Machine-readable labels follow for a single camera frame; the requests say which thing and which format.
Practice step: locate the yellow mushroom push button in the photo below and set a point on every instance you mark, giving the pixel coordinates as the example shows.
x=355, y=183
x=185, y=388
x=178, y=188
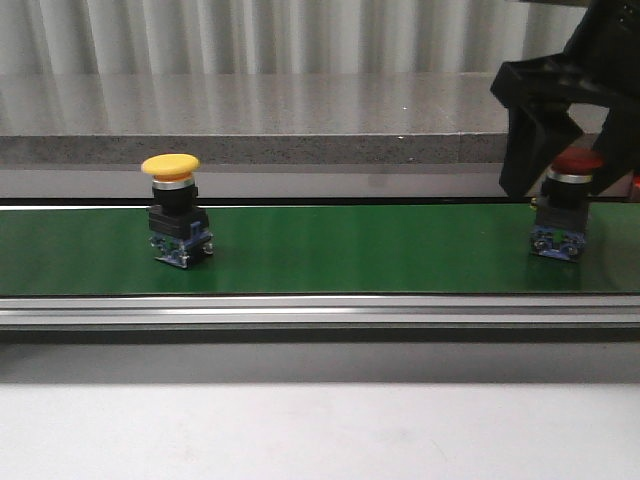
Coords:
x=179, y=228

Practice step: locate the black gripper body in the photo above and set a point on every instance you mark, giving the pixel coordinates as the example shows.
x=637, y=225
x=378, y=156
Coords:
x=599, y=66

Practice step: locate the grey speckled stone countertop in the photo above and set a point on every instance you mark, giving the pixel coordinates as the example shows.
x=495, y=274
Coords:
x=360, y=122

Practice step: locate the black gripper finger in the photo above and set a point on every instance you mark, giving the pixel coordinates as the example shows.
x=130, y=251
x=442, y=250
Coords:
x=537, y=133
x=618, y=141

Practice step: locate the white pleated curtain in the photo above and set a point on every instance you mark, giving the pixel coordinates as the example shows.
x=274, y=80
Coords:
x=283, y=37

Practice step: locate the aluminium conveyor side rail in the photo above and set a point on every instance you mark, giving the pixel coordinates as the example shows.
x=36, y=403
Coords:
x=539, y=318

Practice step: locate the green conveyor belt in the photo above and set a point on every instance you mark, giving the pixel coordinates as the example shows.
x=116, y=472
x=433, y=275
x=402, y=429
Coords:
x=464, y=248

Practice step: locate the red mushroom push button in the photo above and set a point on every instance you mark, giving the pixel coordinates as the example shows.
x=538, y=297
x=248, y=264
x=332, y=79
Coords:
x=562, y=206

